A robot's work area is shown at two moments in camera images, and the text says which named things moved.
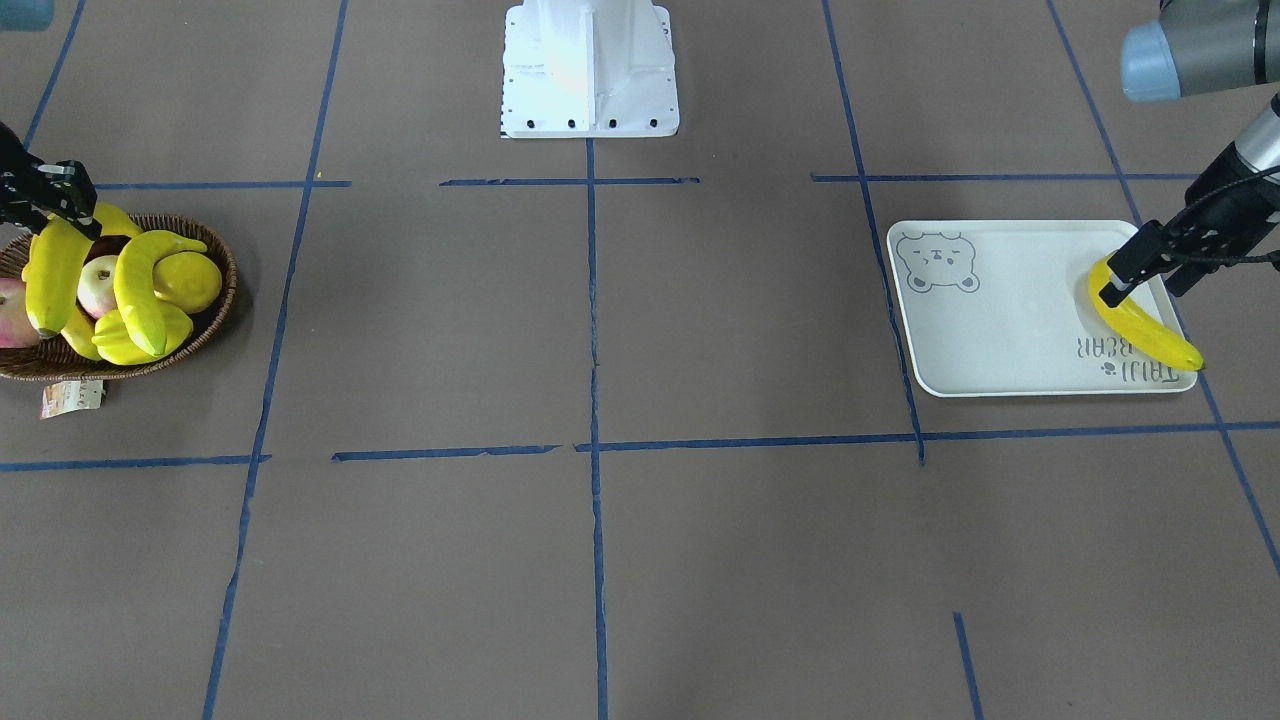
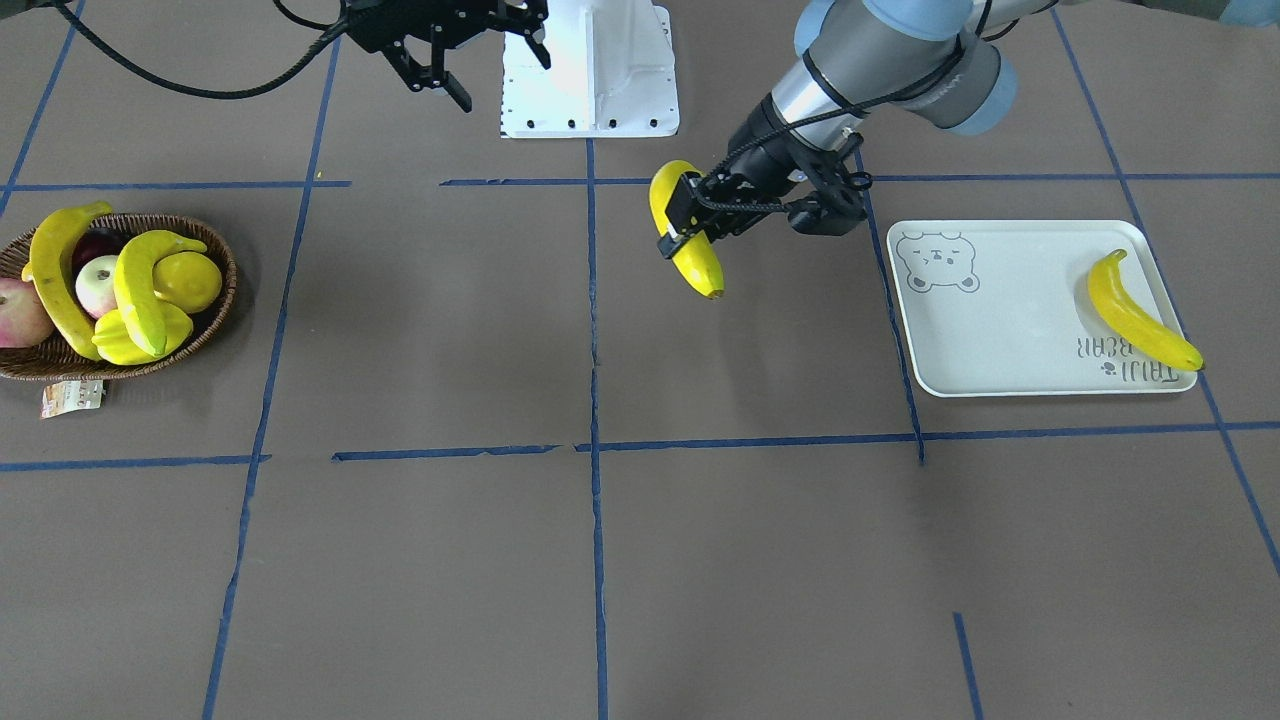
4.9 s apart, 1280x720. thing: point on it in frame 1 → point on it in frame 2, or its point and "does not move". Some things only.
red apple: [16, 328] does not move
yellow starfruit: [117, 344] does not move
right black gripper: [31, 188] → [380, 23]
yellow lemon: [191, 279] does not move
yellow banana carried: [1181, 350] does not move
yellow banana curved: [133, 278] does not move
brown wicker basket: [56, 360] does not move
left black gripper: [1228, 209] → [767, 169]
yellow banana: [54, 266] → [697, 261]
